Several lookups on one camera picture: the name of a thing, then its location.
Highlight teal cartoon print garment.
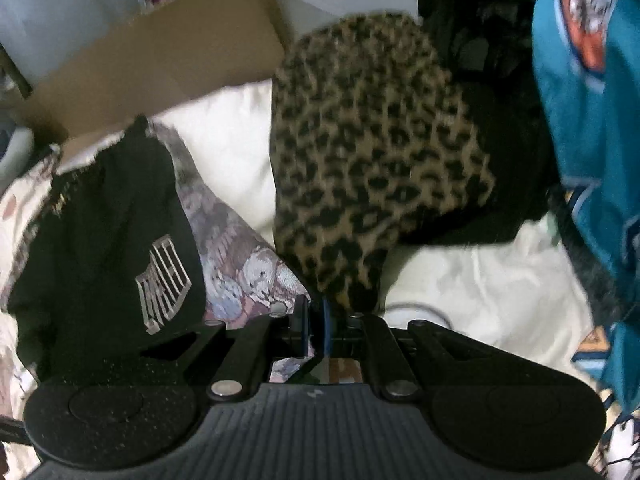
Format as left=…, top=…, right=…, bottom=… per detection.
left=531, top=0, right=640, bottom=480

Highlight brown cardboard sheet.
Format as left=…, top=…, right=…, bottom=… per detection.
left=20, top=0, right=291, bottom=161

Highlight black shorts with floral trim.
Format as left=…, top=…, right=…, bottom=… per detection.
left=0, top=115, right=361, bottom=386

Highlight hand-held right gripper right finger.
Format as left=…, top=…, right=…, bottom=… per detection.
left=322, top=300, right=501, bottom=403

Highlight bear print blanket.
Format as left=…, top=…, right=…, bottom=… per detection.
left=0, top=80, right=608, bottom=461

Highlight leopard print garment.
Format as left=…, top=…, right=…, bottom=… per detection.
left=270, top=12, right=496, bottom=313

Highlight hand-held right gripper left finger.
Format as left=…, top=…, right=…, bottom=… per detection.
left=142, top=296, right=315, bottom=402

